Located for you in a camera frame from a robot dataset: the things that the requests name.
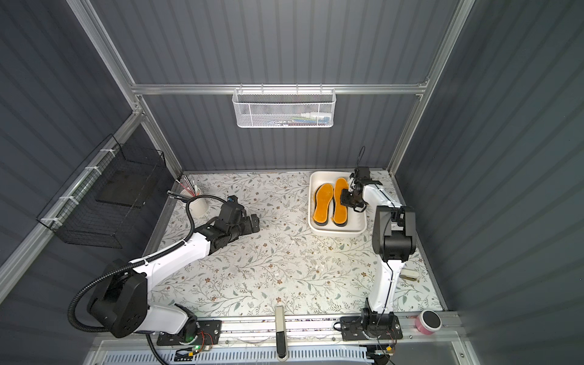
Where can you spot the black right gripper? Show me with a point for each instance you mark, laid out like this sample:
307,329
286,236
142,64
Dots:
352,196

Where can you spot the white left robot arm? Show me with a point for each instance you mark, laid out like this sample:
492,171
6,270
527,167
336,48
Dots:
120,299

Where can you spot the white pen cup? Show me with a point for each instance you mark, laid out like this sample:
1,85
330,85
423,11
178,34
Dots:
199,207

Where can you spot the pink tape roll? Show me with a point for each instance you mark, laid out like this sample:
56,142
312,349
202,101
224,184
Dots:
428,322

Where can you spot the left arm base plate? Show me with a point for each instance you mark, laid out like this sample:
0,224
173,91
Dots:
205,331

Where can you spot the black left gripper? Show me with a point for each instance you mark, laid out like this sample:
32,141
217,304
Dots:
246,222

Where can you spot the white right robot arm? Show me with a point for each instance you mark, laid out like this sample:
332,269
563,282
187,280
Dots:
392,236

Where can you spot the white wire mesh basket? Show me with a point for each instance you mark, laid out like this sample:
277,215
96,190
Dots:
281,111

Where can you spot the black wire basket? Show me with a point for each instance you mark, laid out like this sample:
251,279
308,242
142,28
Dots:
102,205

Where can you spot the small white object on table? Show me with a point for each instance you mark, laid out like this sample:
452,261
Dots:
410,275

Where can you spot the white handle tool front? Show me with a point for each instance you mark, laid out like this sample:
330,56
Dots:
281,333

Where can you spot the yellow fleece insole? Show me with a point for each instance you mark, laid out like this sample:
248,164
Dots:
322,198

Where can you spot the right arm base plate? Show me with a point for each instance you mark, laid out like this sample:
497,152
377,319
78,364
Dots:
386,328

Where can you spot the white plastic storage box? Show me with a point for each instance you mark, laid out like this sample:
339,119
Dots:
357,222

